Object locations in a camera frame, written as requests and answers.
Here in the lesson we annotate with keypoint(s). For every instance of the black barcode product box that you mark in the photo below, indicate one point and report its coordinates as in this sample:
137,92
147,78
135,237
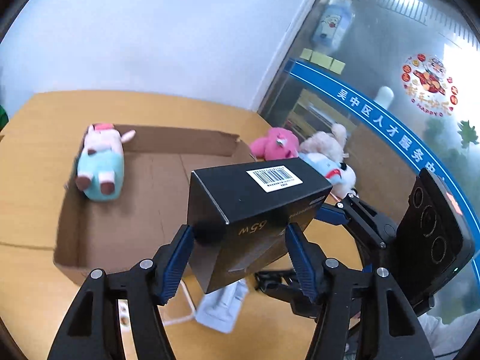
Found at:
243,202

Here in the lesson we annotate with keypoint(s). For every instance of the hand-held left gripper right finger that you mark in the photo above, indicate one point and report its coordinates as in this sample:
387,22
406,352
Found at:
300,266

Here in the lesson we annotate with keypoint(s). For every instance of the shallow cardboard box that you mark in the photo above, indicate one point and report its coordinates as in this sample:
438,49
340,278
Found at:
150,195

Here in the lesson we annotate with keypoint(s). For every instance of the blue banner strip on glass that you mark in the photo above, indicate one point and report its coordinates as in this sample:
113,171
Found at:
375,112

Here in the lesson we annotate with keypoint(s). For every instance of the person's right forearm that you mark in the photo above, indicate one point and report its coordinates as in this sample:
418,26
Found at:
450,333

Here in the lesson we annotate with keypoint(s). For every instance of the cartoon poster on glass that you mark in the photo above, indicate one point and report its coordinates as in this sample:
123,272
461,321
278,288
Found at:
332,24

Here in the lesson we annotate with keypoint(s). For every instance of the beige plush toy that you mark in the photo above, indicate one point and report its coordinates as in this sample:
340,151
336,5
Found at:
326,142

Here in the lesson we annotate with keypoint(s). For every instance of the grey folding phone stand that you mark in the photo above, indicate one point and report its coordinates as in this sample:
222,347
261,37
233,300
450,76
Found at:
221,307

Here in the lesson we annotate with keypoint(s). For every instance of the red festive window sticker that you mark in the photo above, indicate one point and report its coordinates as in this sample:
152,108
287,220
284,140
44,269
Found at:
429,78

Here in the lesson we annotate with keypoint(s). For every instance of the pink plush toy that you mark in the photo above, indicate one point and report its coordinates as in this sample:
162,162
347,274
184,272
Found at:
273,146

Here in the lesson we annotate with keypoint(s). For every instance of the white and blue plush toy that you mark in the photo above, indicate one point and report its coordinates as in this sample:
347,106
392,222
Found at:
337,176

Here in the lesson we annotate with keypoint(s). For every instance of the teal and pink pig plush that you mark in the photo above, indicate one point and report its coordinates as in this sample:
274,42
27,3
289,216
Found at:
101,165

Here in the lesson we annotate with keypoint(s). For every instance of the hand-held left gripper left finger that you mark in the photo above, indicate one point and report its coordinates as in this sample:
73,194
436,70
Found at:
176,266

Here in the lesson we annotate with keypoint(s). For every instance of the white phone case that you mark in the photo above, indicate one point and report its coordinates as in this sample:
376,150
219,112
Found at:
188,295

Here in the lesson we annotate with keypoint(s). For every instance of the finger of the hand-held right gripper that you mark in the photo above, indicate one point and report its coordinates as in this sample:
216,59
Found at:
273,279
330,214

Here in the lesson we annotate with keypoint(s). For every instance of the wooden shelf behind glass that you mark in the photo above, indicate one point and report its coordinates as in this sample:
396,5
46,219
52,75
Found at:
311,112

